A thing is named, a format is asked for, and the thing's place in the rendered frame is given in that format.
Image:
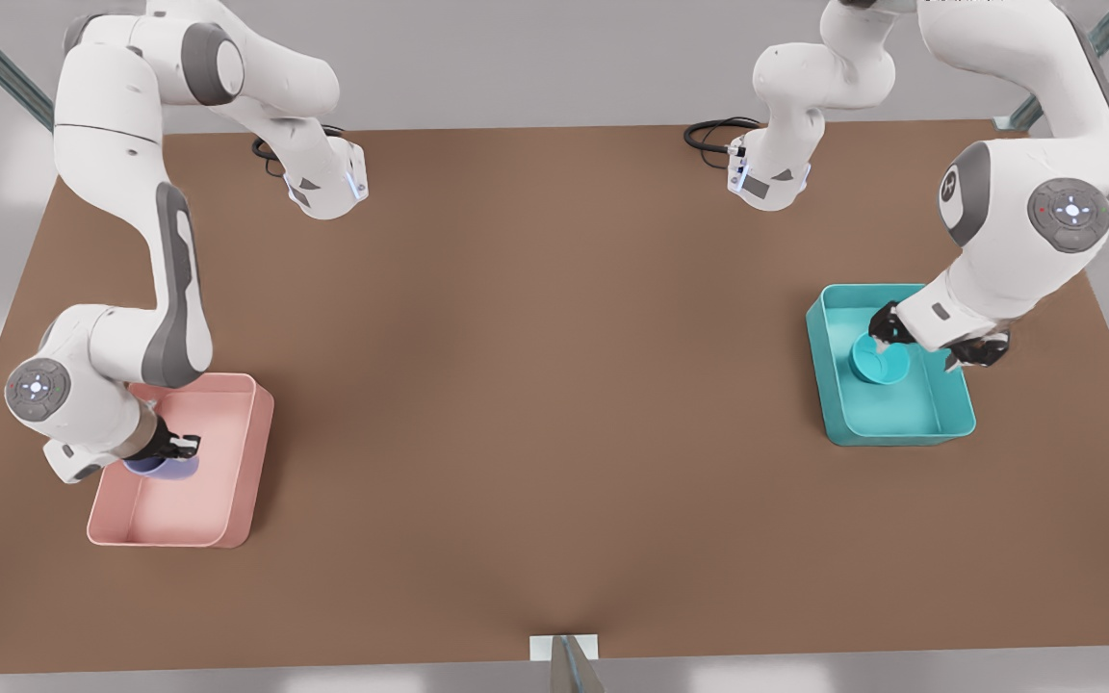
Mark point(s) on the teal plastic box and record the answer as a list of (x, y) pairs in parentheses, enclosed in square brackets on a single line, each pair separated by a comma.
[(887, 395)]

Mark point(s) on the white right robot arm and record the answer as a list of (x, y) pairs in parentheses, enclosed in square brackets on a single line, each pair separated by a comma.
[(112, 135)]

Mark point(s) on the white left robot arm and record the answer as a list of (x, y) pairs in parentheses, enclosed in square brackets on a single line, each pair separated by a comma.
[(1026, 192)]

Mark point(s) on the teal cup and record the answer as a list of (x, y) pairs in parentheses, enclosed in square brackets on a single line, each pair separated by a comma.
[(880, 362)]

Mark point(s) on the purple bowl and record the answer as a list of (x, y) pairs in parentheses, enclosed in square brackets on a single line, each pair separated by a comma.
[(165, 468)]

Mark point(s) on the pink plastic box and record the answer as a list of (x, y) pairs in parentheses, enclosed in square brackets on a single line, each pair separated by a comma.
[(184, 462)]

